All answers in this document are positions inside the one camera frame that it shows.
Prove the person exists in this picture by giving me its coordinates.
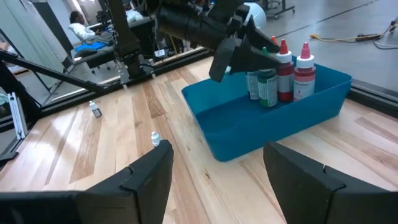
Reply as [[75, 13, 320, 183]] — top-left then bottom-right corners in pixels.
[[67, 10, 108, 54]]

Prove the white cloth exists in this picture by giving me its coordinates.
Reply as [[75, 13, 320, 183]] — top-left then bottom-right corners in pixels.
[[125, 8, 144, 23]]

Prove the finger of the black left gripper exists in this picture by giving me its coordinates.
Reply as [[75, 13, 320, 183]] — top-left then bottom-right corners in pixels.
[[244, 17, 280, 54], [208, 35, 282, 84]]

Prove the black aluminium table rail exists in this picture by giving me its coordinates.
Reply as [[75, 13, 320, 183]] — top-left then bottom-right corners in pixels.
[[346, 78, 398, 119], [37, 46, 218, 118]]

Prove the yellow floor cable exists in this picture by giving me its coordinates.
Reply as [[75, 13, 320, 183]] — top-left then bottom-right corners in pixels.
[[309, 17, 398, 44]]

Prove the pink-capped food coloring bottle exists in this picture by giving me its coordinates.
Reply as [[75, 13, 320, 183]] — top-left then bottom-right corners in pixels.
[[293, 41, 317, 102]]

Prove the green-capped food coloring bottle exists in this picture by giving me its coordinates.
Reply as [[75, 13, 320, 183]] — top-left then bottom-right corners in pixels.
[[257, 46, 279, 108]]

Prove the blue plastic bin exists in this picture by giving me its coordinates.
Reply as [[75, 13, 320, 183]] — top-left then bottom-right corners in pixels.
[[181, 55, 353, 162]]

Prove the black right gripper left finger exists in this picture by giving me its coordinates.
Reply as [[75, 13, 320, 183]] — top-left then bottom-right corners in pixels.
[[0, 139, 174, 224]]

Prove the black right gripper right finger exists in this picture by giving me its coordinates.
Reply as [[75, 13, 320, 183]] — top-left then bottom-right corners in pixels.
[[262, 141, 398, 224]]

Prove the small green food coloring bottle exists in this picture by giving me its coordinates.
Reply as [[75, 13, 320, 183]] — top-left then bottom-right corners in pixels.
[[150, 131, 163, 148]]

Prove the silver aluminium bracket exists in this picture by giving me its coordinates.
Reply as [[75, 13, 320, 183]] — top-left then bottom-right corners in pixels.
[[7, 91, 29, 141]]

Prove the black frame post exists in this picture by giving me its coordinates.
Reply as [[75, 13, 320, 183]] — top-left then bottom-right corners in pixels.
[[0, 60, 42, 131]]

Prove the black diagonal frame strut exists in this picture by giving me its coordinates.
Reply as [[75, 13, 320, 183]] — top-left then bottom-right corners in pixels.
[[0, 49, 108, 96]]

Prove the red-capped food coloring bottle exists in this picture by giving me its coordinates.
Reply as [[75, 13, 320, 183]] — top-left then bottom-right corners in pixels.
[[275, 38, 295, 103]]

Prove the white cylindrical lamp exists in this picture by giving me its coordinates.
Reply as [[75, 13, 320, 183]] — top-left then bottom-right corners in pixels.
[[245, 2, 268, 31]]

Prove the black rolling cart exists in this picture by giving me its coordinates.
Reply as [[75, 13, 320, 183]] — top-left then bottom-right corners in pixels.
[[262, 0, 296, 20]]

